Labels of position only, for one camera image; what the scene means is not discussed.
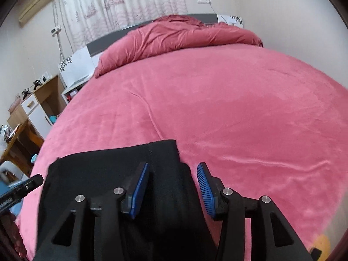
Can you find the pink object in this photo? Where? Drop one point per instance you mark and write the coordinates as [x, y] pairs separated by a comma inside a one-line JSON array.
[[15, 105]]

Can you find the white leaf-patterned nightstand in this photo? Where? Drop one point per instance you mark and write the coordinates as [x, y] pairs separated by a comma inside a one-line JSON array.
[[78, 68], [231, 19]]

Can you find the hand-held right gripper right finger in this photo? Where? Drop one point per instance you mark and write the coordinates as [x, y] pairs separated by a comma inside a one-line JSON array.
[[206, 193]]

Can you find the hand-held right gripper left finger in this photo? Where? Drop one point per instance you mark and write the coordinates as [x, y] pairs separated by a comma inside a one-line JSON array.
[[140, 190]]

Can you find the grey headboard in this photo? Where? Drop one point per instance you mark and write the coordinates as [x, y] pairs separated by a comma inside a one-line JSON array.
[[108, 39]]

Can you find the black pants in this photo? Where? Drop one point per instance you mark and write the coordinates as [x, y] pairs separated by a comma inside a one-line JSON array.
[[108, 163]]

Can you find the pink bed sheet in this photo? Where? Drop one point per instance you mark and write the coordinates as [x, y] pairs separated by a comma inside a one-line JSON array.
[[231, 100]]

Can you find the beige air conditioner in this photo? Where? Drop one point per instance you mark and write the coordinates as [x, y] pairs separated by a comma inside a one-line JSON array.
[[35, 5]]

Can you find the white patterned curtain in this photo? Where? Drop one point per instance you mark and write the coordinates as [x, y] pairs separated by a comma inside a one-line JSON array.
[[122, 0]]

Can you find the pink duvet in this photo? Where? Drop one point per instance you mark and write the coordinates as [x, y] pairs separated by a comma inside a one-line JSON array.
[[168, 38]]

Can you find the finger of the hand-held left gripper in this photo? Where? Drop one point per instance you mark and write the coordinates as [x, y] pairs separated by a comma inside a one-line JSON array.
[[32, 182]]

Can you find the black tool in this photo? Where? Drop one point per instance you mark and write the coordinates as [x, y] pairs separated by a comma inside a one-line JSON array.
[[36, 83], [25, 93]]

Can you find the orange object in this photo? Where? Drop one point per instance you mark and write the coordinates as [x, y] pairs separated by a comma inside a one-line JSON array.
[[322, 244]]

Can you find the wooden cabinet with white doors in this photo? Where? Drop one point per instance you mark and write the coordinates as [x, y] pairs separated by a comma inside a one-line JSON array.
[[35, 117]]

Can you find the wooden desk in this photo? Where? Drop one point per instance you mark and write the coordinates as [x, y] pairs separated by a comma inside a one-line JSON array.
[[16, 146]]

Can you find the white wall socket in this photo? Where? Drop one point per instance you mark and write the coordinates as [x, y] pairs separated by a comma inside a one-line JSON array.
[[204, 0]]

